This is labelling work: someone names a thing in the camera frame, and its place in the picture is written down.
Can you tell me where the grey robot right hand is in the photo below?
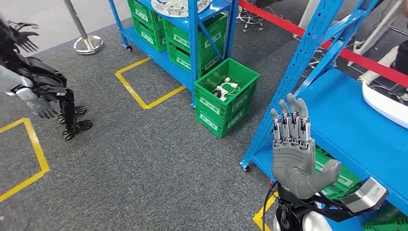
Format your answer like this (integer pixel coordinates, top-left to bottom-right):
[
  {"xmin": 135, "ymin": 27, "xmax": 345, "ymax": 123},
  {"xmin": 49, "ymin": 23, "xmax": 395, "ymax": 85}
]
[{"xmin": 270, "ymin": 93, "xmax": 342, "ymax": 200}]

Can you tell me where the blue metal shelf rack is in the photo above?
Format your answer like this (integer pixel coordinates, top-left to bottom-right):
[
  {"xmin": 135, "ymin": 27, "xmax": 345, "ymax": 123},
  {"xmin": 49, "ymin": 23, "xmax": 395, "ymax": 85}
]
[
  {"xmin": 108, "ymin": 0, "xmax": 240, "ymax": 108},
  {"xmin": 240, "ymin": 0, "xmax": 408, "ymax": 231}
]

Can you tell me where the white plastic panel part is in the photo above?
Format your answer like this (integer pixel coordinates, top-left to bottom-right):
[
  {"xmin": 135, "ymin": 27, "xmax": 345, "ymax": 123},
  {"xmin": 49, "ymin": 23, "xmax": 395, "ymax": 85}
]
[{"xmin": 361, "ymin": 80, "xmax": 408, "ymax": 130}]

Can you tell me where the white adapter box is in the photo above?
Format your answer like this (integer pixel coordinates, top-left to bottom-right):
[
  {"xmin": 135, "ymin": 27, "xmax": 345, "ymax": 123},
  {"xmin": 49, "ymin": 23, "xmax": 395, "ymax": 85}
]
[{"xmin": 216, "ymin": 86, "xmax": 229, "ymax": 102}]

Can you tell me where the green open plastic crate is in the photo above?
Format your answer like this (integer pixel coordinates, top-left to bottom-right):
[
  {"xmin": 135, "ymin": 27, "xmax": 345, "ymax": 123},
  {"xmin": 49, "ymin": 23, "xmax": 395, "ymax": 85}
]
[{"xmin": 193, "ymin": 57, "xmax": 261, "ymax": 121}]

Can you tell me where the red barrier belt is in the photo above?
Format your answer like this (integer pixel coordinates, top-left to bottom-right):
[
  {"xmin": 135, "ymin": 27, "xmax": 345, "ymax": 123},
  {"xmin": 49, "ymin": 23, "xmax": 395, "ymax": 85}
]
[{"xmin": 238, "ymin": 0, "xmax": 408, "ymax": 88}]

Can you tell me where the person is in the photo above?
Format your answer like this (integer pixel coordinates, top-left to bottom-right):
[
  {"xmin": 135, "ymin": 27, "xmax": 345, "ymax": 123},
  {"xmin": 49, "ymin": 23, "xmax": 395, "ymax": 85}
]
[{"xmin": 358, "ymin": 41, "xmax": 408, "ymax": 103}]

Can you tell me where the black round stool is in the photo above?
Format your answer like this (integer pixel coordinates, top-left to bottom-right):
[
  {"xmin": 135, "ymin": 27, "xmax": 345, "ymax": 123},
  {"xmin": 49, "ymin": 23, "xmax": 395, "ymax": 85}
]
[{"xmin": 237, "ymin": 8, "xmax": 265, "ymax": 33}]

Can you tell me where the silver plastic wheel cover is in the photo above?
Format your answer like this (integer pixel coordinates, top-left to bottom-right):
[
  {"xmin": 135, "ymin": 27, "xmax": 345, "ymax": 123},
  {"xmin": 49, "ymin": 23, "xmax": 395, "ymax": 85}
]
[{"xmin": 151, "ymin": 0, "xmax": 212, "ymax": 18}]

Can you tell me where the standing humanoid robot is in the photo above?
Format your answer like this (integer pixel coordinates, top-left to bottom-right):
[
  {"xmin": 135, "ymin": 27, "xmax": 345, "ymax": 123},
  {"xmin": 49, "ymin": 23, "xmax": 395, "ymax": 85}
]
[{"xmin": 0, "ymin": 19, "xmax": 94, "ymax": 141}]

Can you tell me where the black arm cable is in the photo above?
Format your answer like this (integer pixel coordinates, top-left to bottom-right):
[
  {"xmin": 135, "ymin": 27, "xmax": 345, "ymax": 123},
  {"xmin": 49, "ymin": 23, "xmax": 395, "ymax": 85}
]
[{"xmin": 262, "ymin": 181, "xmax": 279, "ymax": 231}]

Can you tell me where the white plug cable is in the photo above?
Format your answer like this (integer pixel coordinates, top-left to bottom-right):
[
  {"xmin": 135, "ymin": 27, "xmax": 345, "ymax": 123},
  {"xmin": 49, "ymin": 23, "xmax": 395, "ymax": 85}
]
[{"xmin": 212, "ymin": 77, "xmax": 241, "ymax": 102}]

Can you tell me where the chrome stanchion post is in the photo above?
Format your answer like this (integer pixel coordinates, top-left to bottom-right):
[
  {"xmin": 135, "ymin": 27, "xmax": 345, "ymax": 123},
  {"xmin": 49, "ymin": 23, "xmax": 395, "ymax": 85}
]
[{"xmin": 64, "ymin": 0, "xmax": 104, "ymax": 55}]

